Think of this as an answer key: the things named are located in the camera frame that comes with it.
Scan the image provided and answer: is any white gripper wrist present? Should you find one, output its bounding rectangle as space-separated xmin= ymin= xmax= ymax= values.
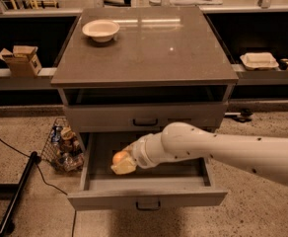
xmin=111 ymin=136 xmax=157 ymax=175

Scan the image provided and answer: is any orange fruit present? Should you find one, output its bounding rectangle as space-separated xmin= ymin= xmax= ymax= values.
xmin=112 ymin=151 xmax=129 ymax=165

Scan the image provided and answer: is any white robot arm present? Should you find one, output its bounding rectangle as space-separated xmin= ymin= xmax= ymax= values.
xmin=111 ymin=122 xmax=288 ymax=187

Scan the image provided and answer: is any closed grey top drawer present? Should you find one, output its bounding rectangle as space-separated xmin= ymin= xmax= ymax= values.
xmin=64 ymin=103 xmax=227 ymax=132

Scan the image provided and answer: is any open grey middle drawer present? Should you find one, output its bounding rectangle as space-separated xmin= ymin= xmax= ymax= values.
xmin=68 ymin=132 xmax=227 ymax=211

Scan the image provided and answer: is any grey drawer cabinet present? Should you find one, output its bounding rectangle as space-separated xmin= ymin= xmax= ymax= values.
xmin=50 ymin=6 xmax=240 ymax=143

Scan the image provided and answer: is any black object on floor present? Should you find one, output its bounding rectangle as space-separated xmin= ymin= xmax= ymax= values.
xmin=225 ymin=109 xmax=252 ymax=122

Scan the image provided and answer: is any black metal stand leg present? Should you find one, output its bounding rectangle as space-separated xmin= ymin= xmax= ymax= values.
xmin=0 ymin=151 xmax=40 ymax=237

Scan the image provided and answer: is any white paper bowl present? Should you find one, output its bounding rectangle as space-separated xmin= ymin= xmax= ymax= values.
xmin=82 ymin=20 xmax=119 ymax=42

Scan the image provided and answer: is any brown cardboard box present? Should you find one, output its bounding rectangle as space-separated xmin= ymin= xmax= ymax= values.
xmin=0 ymin=45 xmax=41 ymax=78

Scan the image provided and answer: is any white foam takeout container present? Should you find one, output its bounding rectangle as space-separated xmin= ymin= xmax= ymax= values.
xmin=240 ymin=52 xmax=278 ymax=70

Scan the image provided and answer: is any yellow black tape measure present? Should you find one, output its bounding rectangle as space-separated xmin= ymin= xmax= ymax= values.
xmin=278 ymin=58 xmax=288 ymax=71

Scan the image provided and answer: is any wire basket with snacks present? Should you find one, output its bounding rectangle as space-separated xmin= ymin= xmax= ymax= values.
xmin=40 ymin=118 xmax=84 ymax=172

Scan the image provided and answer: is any black floor cable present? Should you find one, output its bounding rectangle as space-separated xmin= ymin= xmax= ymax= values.
xmin=0 ymin=121 xmax=78 ymax=237

